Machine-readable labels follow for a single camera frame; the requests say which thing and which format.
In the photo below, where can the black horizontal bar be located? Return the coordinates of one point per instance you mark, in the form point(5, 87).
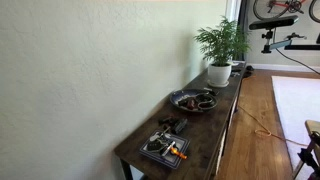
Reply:
point(300, 47)

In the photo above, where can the grey camera mount arm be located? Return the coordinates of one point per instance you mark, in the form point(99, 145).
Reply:
point(280, 44)

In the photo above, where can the dark blue ceramic bowl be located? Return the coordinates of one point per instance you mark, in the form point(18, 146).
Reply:
point(176, 97)

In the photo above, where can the small black red object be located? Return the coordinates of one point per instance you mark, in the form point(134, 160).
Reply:
point(166, 120)

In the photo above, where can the white pot saucer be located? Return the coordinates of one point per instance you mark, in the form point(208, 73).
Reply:
point(218, 85)

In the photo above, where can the black stereo camera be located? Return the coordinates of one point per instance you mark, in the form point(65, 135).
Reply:
point(273, 22)

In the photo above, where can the black sunglasses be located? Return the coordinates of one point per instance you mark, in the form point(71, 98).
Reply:
point(206, 96)

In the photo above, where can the blue white square tray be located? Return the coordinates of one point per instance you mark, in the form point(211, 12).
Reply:
point(181, 141)

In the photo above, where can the red bike light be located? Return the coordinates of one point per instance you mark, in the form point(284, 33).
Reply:
point(191, 104)

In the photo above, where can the green palm plant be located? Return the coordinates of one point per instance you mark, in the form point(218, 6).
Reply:
point(221, 43)

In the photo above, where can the white plant pot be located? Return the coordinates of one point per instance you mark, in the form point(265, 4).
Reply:
point(219, 73)

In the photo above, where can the dark wooden console table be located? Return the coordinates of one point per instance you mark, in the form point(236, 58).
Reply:
point(206, 133)

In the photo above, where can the white rug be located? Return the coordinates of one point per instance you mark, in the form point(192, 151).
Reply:
point(296, 100)

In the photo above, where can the wooden folding stand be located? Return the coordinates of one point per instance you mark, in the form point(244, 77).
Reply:
point(313, 126)

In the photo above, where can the black key fob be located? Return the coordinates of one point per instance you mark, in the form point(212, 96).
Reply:
point(153, 146)

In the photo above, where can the red bicycle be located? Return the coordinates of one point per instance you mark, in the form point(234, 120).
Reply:
point(286, 4)

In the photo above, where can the black floor object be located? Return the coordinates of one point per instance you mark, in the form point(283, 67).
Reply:
point(249, 68)

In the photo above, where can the silver key bunch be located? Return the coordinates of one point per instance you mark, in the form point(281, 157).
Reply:
point(157, 136)

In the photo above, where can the black items pile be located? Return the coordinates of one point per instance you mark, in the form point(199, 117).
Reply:
point(236, 70)

